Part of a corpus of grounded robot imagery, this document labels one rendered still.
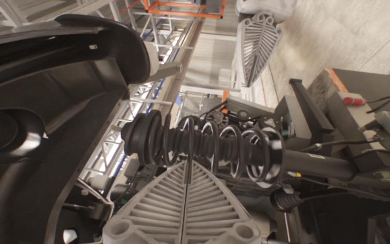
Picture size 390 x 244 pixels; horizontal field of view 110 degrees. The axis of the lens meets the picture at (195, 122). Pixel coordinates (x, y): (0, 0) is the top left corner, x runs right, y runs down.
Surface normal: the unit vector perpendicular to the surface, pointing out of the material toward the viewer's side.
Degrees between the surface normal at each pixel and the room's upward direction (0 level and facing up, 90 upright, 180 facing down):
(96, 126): 90
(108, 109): 90
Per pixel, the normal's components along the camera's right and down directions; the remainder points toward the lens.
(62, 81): 0.71, 0.57
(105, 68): 0.34, 0.76
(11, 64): 0.91, -0.04
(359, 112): 0.01, -0.60
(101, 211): 0.66, -0.35
